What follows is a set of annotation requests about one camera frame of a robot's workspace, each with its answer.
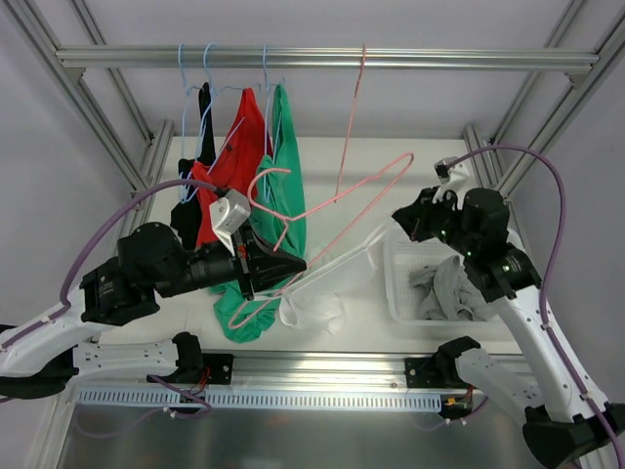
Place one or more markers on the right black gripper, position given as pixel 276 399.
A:
pixel 420 223

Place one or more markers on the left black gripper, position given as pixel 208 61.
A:
pixel 245 267

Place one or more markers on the white tank top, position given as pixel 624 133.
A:
pixel 315 302

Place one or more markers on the grey tank top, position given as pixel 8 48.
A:
pixel 445 293

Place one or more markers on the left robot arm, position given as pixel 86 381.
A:
pixel 39 358

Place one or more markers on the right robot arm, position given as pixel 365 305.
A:
pixel 564 416

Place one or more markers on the green tank top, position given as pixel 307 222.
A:
pixel 243 321

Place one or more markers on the blue hanger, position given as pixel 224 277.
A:
pixel 210 83
pixel 183 117
pixel 267 127

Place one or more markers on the black tank top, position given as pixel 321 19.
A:
pixel 186 216

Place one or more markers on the red tank top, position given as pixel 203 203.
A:
pixel 246 144

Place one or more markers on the blue hanger leftmost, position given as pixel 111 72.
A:
pixel 183 117

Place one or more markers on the white plastic basket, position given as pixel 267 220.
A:
pixel 401 257

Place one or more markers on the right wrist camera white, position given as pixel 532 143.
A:
pixel 452 176

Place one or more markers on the front aluminium rail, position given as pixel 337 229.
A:
pixel 312 366

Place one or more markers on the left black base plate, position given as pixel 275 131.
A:
pixel 215 369

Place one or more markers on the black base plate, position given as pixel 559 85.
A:
pixel 427 373
pixel 215 369

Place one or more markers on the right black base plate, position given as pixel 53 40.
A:
pixel 427 373

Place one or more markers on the white slotted cable duct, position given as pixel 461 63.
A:
pixel 398 401

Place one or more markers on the aluminium hanging rail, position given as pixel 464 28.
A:
pixel 240 57

